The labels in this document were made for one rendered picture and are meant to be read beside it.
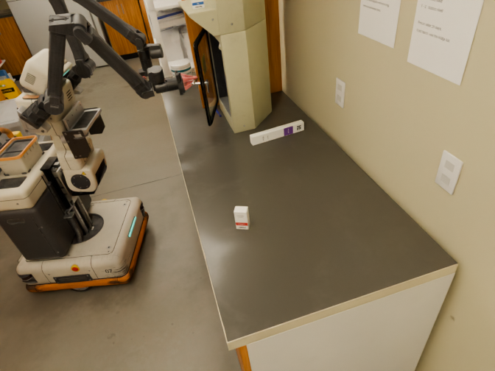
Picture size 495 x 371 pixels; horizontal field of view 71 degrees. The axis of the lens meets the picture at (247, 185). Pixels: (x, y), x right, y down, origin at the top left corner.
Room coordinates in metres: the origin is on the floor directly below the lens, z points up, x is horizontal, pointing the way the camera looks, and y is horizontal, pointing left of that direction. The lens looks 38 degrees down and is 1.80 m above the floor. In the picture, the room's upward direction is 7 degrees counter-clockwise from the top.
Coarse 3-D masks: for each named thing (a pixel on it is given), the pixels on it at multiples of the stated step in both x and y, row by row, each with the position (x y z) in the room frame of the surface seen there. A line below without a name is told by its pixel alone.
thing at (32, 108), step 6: (36, 102) 1.50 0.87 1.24; (30, 108) 1.49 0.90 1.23; (36, 108) 1.48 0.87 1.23; (42, 108) 1.49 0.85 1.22; (24, 114) 1.47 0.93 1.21; (30, 114) 1.47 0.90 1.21; (36, 114) 1.47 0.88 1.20; (42, 114) 1.48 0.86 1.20; (48, 114) 1.51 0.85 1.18; (24, 120) 1.45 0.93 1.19; (30, 120) 1.46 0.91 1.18; (36, 120) 1.47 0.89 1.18; (42, 120) 1.49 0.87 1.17; (36, 126) 1.45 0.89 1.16
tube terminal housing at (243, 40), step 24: (216, 0) 1.55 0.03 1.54; (240, 0) 1.57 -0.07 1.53; (240, 24) 1.56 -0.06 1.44; (264, 24) 1.72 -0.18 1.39; (240, 48) 1.56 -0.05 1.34; (264, 48) 1.71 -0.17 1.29; (240, 72) 1.56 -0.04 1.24; (264, 72) 1.69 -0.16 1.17; (240, 96) 1.56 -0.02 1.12; (264, 96) 1.68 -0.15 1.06; (240, 120) 1.55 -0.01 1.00
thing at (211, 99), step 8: (200, 32) 1.71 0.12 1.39; (200, 48) 1.65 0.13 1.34; (200, 56) 1.62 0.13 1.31; (208, 56) 1.79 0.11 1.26; (208, 64) 1.76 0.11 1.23; (208, 72) 1.73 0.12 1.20; (200, 80) 1.55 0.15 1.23; (208, 80) 1.70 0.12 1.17; (208, 96) 1.63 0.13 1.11; (216, 96) 1.81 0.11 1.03; (208, 104) 1.60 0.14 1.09; (208, 120) 1.55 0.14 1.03
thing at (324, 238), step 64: (192, 128) 1.66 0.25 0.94; (256, 128) 1.57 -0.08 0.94; (192, 192) 1.11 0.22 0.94; (256, 192) 1.06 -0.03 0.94; (320, 192) 1.01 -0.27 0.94; (384, 192) 0.96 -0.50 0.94; (256, 256) 0.74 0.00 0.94; (320, 256) 0.71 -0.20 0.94; (384, 256) 0.67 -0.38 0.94; (448, 256) 0.64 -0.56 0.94; (256, 320) 0.52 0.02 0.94
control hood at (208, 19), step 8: (184, 8) 1.65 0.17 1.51; (200, 8) 1.60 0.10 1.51; (208, 8) 1.58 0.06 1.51; (192, 16) 1.52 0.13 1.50; (200, 16) 1.53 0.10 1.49; (208, 16) 1.54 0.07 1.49; (216, 16) 1.54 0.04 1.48; (200, 24) 1.53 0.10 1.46; (208, 24) 1.54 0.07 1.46; (216, 24) 1.54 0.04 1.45; (216, 32) 1.54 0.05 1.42
